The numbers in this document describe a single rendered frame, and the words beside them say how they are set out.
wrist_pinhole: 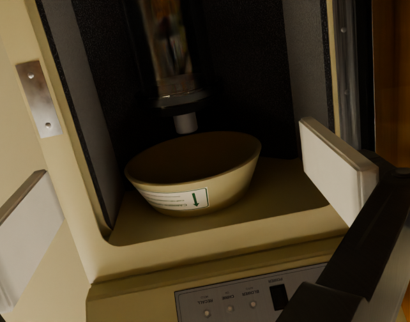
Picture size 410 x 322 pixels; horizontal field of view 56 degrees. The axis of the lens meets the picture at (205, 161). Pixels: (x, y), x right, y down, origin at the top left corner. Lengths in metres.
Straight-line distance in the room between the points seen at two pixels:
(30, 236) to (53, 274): 0.85
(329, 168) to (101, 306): 0.33
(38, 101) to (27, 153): 0.51
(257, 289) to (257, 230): 0.06
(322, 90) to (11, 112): 0.65
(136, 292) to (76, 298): 0.63
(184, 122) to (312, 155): 0.30
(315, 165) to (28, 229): 0.13
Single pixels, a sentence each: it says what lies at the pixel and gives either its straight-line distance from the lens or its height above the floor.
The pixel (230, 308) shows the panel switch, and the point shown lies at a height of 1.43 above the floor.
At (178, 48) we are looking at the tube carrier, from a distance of 0.43.
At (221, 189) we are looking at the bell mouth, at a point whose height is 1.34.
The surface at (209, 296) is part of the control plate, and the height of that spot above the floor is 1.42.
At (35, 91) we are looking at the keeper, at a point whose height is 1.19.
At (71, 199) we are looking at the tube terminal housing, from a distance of 0.42.
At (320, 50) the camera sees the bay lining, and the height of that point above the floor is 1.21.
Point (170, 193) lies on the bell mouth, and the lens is 0.43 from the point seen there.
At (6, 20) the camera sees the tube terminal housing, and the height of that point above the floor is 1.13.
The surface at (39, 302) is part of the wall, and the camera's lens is 1.10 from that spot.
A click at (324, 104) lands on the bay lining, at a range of 0.41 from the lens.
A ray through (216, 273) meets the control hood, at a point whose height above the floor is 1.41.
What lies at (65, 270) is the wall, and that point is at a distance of 1.02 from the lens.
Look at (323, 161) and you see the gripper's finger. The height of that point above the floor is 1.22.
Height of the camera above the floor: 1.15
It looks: 21 degrees up
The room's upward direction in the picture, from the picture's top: 169 degrees clockwise
